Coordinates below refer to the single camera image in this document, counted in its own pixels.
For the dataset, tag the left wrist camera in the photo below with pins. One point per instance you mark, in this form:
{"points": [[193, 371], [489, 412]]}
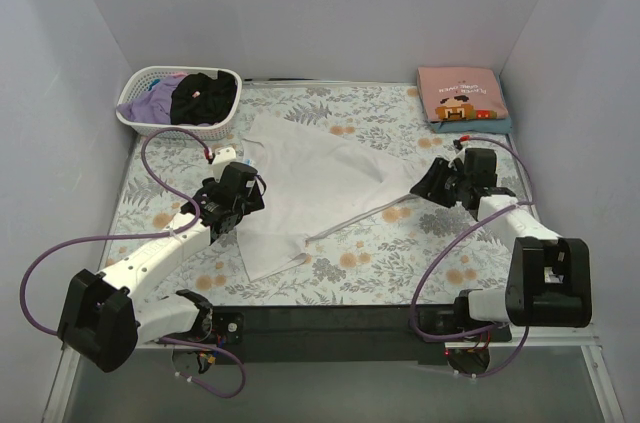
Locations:
{"points": [[218, 159]]}

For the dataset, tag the folded pink t shirt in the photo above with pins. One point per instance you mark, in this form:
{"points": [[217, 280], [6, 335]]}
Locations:
{"points": [[451, 94]]}

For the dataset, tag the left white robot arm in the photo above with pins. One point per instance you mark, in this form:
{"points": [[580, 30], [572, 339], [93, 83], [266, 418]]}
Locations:
{"points": [[106, 315]]}

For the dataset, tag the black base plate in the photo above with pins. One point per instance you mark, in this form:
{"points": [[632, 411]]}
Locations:
{"points": [[317, 334]]}

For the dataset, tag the purple garment in basket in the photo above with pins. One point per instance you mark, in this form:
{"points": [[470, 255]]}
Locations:
{"points": [[154, 105]]}

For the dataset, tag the black garment in basket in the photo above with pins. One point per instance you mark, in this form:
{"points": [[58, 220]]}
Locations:
{"points": [[202, 100]]}

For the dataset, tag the aluminium frame rail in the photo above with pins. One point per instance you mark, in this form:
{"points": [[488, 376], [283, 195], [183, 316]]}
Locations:
{"points": [[515, 375]]}

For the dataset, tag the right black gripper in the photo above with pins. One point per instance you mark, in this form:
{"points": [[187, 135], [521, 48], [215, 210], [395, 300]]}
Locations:
{"points": [[445, 183]]}

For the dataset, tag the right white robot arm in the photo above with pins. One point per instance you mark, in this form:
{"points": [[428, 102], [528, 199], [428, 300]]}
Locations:
{"points": [[549, 278]]}

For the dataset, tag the white t shirt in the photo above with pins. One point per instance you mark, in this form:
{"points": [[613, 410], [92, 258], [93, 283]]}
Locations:
{"points": [[316, 184]]}

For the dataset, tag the floral table mat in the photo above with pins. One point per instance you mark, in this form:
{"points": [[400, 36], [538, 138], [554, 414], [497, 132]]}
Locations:
{"points": [[379, 260]]}

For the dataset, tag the white plastic laundry basket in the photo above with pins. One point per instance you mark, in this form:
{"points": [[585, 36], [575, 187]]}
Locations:
{"points": [[142, 79]]}

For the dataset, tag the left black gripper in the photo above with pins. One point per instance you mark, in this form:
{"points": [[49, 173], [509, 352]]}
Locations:
{"points": [[248, 200]]}

